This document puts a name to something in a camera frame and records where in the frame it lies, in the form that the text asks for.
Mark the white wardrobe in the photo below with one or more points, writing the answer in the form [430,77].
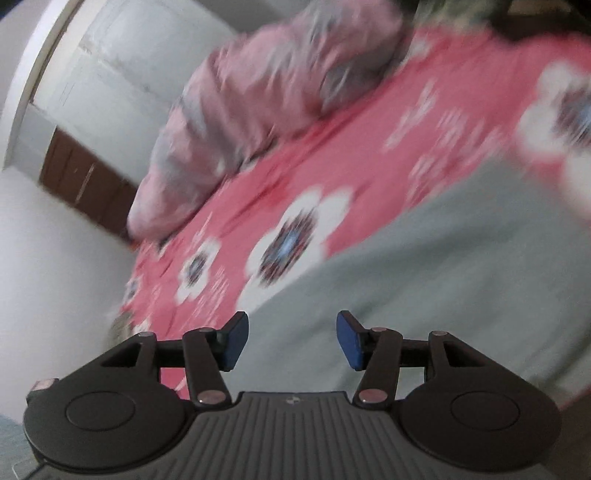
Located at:
[129,69]

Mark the red floral blanket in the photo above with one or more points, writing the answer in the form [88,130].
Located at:
[369,138]

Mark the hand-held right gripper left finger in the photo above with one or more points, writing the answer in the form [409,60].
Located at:
[235,341]

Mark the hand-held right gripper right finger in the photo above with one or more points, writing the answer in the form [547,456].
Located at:
[350,341]

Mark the beige leaf patterned pillow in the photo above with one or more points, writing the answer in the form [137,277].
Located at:
[457,10]

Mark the pink and grey duvet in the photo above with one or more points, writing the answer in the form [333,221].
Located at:
[258,92]

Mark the brown wooden door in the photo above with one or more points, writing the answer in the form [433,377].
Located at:
[87,184]

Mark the grey pants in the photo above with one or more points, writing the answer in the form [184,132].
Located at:
[438,277]

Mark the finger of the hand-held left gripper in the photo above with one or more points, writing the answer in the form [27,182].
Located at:
[42,386]

